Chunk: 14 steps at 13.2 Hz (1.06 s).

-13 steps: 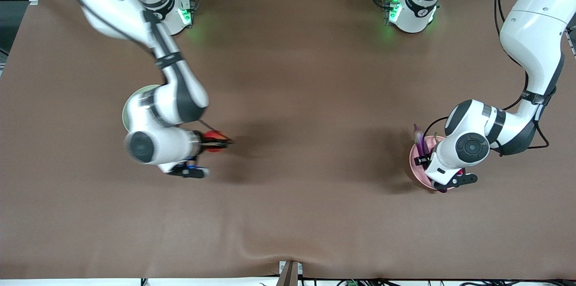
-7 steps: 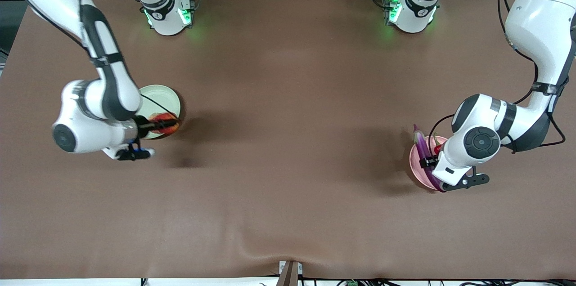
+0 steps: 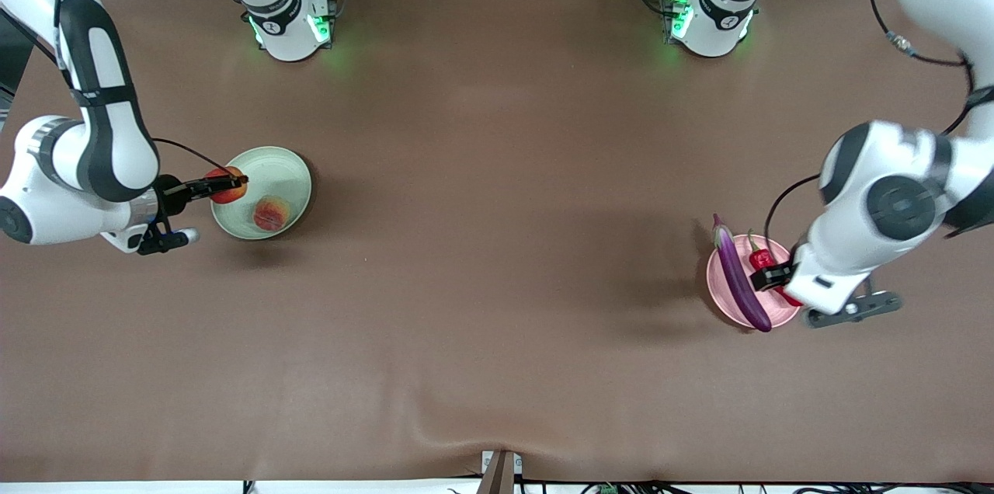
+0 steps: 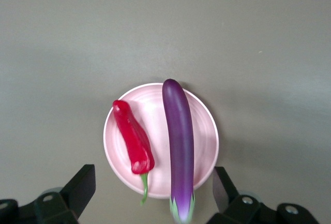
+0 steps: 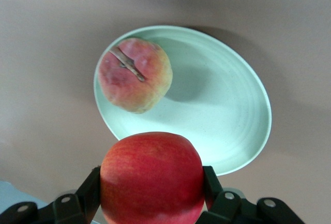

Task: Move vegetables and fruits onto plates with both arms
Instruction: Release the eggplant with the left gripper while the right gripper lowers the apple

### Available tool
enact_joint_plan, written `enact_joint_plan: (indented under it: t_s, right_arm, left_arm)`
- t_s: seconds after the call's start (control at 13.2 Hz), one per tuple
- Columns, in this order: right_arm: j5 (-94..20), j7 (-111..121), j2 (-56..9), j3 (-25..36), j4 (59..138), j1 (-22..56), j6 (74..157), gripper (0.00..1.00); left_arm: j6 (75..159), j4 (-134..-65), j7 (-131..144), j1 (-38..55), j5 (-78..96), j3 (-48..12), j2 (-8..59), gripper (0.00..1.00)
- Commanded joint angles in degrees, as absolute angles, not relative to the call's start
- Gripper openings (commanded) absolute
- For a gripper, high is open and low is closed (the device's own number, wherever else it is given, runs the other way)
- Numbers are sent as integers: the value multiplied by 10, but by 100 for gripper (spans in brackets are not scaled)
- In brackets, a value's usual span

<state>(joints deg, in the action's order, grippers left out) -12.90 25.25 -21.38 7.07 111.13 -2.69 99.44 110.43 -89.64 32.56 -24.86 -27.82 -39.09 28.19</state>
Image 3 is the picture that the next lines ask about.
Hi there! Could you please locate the red apple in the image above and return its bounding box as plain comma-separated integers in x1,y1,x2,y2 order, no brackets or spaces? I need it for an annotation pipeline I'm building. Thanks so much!
208,165,249,205

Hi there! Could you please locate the red chili pepper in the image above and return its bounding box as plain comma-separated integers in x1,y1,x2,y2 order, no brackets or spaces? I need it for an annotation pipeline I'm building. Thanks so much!
745,228,805,308

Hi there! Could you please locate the long purple eggplant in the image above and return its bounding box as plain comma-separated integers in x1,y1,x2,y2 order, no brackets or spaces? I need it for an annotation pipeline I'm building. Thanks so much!
712,214,774,333

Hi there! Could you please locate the yellow pink peach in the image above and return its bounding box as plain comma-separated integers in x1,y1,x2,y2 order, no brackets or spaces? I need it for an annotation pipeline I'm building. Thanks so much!
253,197,293,233

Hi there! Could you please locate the pink round plate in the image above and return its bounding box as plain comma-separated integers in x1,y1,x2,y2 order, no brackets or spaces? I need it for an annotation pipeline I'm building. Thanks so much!
706,234,803,330

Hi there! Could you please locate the pale green round plate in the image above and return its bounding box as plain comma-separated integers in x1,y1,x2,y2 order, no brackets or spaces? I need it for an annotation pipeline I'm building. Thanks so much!
210,146,312,241

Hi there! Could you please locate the brown table cloth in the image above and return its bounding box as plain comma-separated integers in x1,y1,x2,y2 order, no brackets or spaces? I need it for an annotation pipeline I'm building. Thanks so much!
0,0,994,483

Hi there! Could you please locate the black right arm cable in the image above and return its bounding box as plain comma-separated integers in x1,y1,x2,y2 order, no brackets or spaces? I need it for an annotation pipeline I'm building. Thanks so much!
50,0,234,176

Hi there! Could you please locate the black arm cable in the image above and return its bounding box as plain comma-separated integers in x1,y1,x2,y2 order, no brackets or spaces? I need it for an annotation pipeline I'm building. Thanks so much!
50,0,234,176
765,0,975,254

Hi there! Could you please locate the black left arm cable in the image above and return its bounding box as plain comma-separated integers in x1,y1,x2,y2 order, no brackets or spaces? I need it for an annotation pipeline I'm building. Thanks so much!
765,0,975,254

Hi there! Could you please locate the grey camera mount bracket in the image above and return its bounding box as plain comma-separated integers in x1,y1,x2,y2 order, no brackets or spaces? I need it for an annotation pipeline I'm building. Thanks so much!
478,450,523,494

